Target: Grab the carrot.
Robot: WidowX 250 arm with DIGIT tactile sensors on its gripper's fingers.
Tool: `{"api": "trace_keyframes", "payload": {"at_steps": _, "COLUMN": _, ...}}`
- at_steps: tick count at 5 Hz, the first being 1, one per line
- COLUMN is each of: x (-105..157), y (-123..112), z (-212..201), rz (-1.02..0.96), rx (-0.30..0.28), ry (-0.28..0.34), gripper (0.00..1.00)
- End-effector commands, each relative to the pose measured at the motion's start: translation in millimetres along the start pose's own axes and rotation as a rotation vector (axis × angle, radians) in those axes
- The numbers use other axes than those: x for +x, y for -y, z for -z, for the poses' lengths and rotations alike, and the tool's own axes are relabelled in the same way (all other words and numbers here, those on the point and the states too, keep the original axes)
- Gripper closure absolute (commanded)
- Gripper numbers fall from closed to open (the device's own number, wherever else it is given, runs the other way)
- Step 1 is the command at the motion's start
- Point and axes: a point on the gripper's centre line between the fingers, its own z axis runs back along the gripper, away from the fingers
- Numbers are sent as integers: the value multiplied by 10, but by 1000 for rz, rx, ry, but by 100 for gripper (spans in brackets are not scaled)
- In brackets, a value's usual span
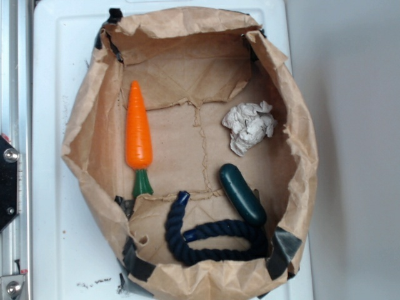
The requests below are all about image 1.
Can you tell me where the crumpled white paper ball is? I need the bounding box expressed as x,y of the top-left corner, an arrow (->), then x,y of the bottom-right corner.
221,101 -> 278,157

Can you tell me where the navy blue rope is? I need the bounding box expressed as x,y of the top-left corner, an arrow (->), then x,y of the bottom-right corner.
164,191 -> 269,267

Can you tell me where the white plastic tray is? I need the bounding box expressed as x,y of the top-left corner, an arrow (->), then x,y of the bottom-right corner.
31,0 -> 314,300

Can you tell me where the orange plastic toy carrot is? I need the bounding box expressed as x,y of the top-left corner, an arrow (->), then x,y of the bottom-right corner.
125,81 -> 153,198

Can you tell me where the aluminium frame rail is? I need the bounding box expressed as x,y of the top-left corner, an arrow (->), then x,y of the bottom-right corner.
1,1 -> 31,299

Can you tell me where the brown paper bag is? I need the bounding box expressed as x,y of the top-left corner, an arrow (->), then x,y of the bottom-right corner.
62,7 -> 318,299

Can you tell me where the black metal bracket plate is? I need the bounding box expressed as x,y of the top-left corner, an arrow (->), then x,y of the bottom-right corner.
0,136 -> 19,232

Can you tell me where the dark green toy cucumber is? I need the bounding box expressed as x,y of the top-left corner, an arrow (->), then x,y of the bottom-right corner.
219,163 -> 267,227

